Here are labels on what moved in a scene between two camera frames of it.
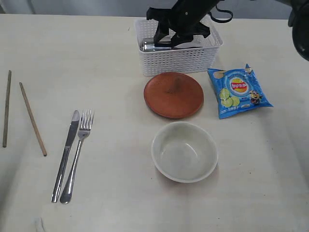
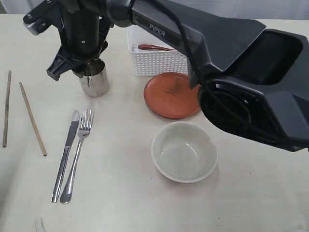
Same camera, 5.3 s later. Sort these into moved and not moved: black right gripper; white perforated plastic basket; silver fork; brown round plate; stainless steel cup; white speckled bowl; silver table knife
Moved: black right gripper; stainless steel cup; white perforated plastic basket
Not moved: silver fork; brown round plate; silver table knife; white speckled bowl
